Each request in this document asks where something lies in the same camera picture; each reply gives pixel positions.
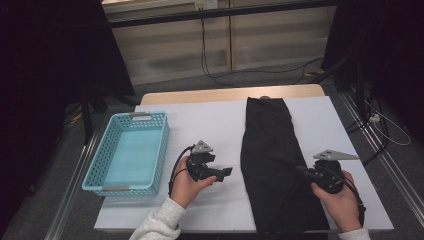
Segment hand-held gripper cable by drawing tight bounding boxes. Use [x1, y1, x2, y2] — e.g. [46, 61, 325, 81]
[168, 145, 196, 198]
[328, 168, 367, 228]

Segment black horizontal bar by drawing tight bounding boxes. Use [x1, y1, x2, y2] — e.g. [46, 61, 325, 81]
[107, 0, 338, 29]

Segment aluminium floor rail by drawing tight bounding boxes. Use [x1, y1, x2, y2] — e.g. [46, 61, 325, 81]
[44, 133, 99, 240]
[339, 91, 424, 228]

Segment black pants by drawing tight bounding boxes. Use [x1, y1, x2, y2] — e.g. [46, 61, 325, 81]
[239, 96, 331, 234]

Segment yellow strip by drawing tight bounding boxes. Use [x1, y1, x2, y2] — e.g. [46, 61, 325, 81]
[303, 68, 326, 78]
[68, 111, 84, 126]

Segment black hanging cable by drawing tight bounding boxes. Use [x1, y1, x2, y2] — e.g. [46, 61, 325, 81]
[199, 18, 239, 89]

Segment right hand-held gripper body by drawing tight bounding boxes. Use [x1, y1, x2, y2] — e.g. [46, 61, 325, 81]
[311, 149, 361, 195]

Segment white cable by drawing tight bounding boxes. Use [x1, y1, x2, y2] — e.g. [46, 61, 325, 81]
[364, 99, 412, 147]

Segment person's right hand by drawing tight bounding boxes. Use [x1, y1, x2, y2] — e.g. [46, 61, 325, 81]
[311, 169, 364, 233]

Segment blue plastic basket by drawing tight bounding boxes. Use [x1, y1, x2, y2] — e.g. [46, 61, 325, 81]
[81, 111, 170, 198]

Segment right hand-held gripper cable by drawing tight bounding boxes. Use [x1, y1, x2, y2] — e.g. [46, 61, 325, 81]
[328, 168, 367, 228]

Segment white wall socket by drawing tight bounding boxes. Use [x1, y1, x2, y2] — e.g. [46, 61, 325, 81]
[194, 0, 218, 11]

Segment black cable bundle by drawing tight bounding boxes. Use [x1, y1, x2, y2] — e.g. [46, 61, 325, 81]
[344, 93, 391, 167]

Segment black stand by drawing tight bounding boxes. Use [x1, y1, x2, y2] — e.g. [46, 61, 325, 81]
[78, 84, 141, 146]
[308, 53, 368, 114]

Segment black curtain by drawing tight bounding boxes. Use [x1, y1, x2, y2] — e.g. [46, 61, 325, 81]
[0, 0, 136, 234]
[321, 0, 424, 141]

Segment wooden table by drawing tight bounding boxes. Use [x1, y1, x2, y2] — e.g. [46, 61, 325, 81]
[139, 83, 326, 106]

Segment beige wooden cabinet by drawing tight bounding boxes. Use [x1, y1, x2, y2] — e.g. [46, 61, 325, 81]
[111, 5, 337, 86]

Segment person's left hand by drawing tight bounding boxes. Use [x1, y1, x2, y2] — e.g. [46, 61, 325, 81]
[169, 156, 218, 209]

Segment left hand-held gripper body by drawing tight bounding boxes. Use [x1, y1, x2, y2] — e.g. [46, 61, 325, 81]
[185, 139, 218, 183]

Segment black floor cable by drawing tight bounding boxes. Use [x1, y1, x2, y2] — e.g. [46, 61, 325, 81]
[209, 57, 324, 81]

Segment left hand-held gripper cable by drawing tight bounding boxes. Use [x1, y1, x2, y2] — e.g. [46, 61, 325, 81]
[168, 145, 196, 198]

